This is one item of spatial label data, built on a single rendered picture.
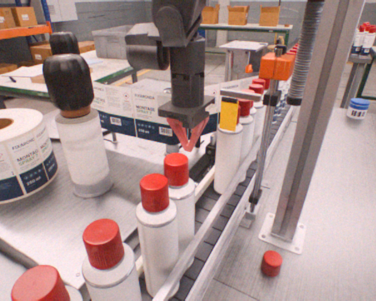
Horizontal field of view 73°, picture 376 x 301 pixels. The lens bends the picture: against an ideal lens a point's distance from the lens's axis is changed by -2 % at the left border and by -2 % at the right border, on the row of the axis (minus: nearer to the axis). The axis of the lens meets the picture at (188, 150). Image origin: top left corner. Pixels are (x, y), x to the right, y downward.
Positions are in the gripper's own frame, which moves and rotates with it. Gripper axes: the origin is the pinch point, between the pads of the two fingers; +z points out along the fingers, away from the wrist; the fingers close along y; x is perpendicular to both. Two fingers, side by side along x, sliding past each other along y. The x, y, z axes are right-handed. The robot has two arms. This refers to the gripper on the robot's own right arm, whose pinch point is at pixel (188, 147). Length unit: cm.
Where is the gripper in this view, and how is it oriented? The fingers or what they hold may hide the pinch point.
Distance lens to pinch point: 50.1
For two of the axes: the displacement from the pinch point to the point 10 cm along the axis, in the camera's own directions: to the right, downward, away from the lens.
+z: 0.1, 8.6, 5.1
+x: 8.8, 2.3, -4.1
